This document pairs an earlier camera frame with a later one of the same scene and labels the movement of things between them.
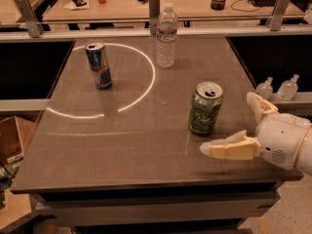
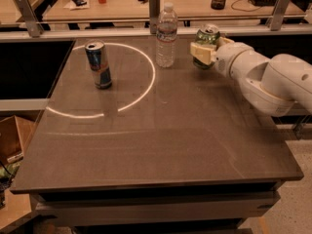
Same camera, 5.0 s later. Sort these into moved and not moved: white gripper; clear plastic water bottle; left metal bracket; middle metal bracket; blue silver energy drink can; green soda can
Moved: white gripper; green soda can
Not moved: clear plastic water bottle; left metal bracket; middle metal bracket; blue silver energy drink can
